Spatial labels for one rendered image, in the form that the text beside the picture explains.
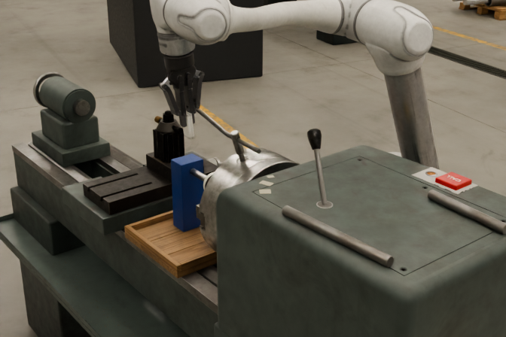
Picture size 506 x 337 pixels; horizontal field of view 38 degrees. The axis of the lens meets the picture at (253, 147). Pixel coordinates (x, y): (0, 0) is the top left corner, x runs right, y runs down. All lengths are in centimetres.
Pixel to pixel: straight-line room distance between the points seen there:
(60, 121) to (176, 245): 87
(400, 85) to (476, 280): 69
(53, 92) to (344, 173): 145
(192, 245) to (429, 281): 99
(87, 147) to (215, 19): 137
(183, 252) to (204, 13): 82
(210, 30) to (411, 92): 64
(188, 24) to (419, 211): 64
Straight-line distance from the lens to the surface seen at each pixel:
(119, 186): 238
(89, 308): 257
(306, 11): 195
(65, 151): 284
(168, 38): 179
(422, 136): 206
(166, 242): 221
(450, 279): 140
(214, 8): 160
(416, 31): 187
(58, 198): 278
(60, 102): 281
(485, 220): 156
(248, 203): 160
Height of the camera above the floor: 196
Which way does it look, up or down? 22 degrees down
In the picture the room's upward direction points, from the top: straight up
